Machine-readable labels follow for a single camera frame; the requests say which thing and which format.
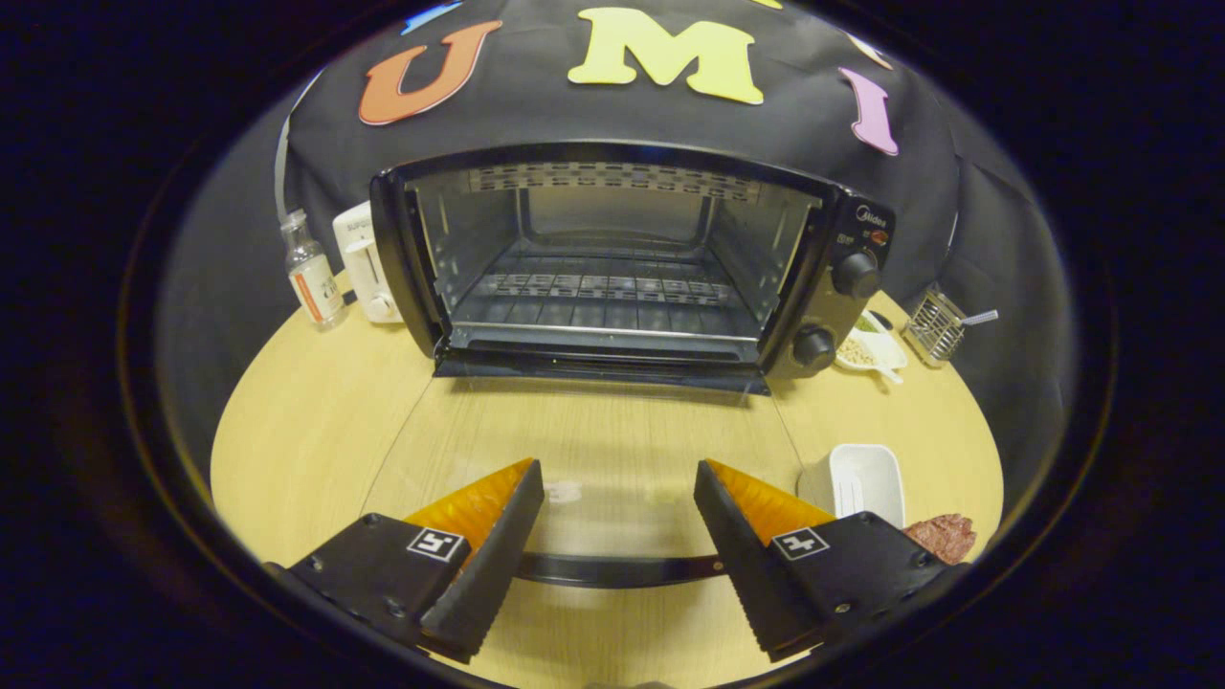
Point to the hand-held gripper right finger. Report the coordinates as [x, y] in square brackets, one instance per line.
[746, 560]

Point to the white pop-up toaster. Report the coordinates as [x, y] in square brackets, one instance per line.
[368, 273]

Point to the white divided dish with beans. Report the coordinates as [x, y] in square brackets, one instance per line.
[866, 354]

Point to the metal spoon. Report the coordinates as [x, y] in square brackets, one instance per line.
[981, 317]

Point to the small black round lid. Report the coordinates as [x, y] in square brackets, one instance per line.
[881, 321]

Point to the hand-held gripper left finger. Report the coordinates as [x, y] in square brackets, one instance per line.
[493, 560]

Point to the red meat slice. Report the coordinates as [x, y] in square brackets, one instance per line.
[943, 538]

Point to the white rectangular plastic tray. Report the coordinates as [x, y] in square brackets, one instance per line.
[861, 478]

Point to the black toaster oven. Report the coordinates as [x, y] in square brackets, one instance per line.
[842, 316]

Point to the clear glass bottle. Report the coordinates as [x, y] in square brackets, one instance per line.
[311, 277]

